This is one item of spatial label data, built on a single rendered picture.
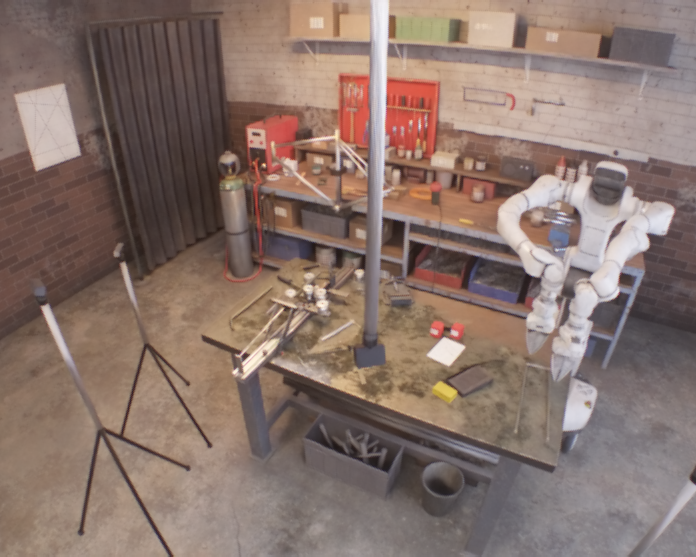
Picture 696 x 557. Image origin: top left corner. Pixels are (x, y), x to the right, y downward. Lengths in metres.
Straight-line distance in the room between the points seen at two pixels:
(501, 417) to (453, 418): 0.18
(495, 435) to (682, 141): 2.65
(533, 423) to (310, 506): 1.24
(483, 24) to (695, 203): 1.98
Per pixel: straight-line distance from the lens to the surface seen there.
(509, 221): 1.75
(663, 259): 4.00
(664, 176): 3.76
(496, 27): 3.39
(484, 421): 1.69
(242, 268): 4.06
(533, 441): 1.68
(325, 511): 2.44
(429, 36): 3.47
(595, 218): 2.05
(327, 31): 3.81
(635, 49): 3.30
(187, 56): 4.46
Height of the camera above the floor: 2.12
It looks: 32 degrees down
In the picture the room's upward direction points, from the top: straight up
